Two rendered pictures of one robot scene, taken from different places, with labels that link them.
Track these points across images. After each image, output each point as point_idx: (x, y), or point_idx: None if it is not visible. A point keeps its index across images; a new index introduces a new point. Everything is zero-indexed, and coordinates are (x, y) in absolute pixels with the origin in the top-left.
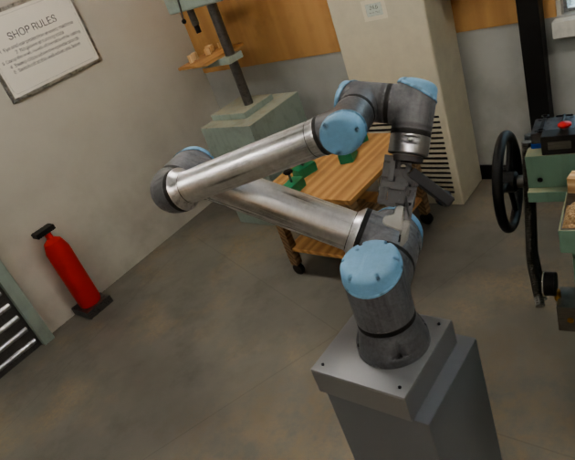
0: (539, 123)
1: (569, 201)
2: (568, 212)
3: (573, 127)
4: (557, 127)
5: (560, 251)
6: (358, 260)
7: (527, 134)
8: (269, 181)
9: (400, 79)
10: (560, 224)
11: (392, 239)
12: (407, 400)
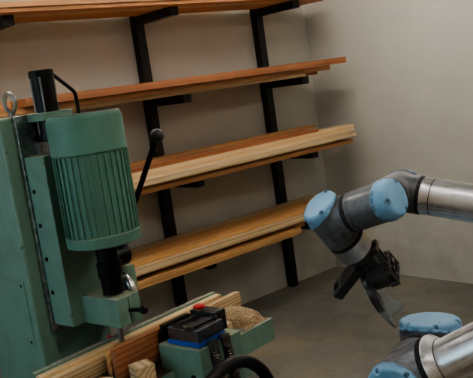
0: (201, 325)
1: (241, 331)
2: (255, 317)
3: (188, 316)
4: (197, 319)
5: (274, 337)
6: (439, 318)
7: (213, 340)
8: None
9: (333, 192)
10: (266, 319)
11: (402, 340)
12: None
